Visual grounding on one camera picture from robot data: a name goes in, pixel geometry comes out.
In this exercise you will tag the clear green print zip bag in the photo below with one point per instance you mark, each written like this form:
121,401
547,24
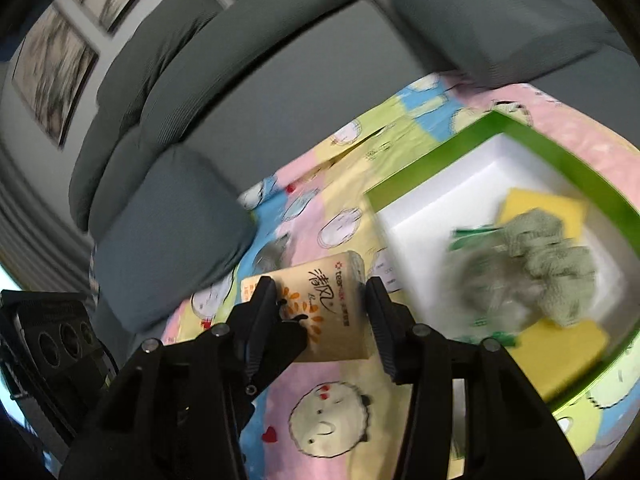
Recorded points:
485,285

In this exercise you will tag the cartoon printed blanket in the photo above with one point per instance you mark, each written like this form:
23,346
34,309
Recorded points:
310,195

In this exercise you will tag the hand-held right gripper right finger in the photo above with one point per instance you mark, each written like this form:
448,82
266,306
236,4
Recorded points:
382,330

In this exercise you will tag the green cloth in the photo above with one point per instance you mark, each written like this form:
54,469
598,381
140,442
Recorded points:
550,265

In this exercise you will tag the green cardboard box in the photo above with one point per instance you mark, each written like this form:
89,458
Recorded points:
440,195

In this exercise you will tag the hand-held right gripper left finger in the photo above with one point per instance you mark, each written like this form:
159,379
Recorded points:
262,310

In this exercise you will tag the large yellow green sponge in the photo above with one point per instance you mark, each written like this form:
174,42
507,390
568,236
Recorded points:
565,355

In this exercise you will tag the beige tissue pack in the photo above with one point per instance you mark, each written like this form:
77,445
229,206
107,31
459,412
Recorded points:
325,300

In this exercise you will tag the grey pillow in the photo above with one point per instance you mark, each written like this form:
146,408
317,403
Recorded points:
500,15
170,230

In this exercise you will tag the small yellow green sponge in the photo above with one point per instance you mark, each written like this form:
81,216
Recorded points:
540,207

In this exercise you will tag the grey sofa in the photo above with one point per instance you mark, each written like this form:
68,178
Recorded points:
280,75

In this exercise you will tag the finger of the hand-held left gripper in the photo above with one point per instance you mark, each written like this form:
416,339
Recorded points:
282,340

